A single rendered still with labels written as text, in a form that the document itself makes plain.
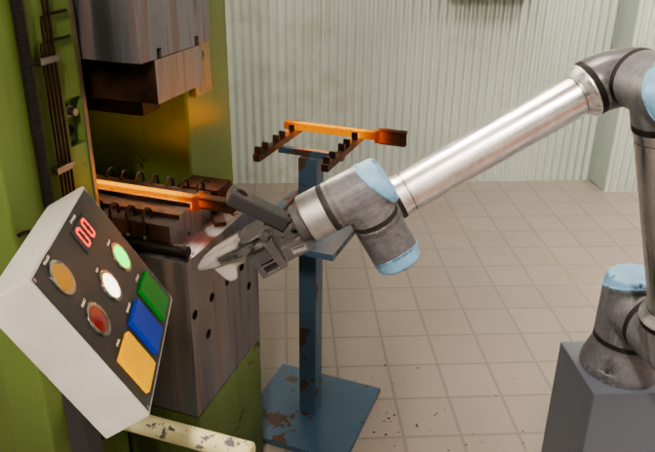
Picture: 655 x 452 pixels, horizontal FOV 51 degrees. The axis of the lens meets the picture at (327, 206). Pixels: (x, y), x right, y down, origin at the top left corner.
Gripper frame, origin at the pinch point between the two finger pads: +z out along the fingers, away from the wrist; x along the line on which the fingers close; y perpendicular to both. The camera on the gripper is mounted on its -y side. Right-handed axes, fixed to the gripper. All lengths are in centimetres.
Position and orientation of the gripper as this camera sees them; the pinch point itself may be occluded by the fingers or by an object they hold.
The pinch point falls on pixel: (202, 261)
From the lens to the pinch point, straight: 127.2
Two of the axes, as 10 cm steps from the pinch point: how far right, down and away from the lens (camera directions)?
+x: -0.9, -4.0, 9.1
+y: 4.7, 7.9, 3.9
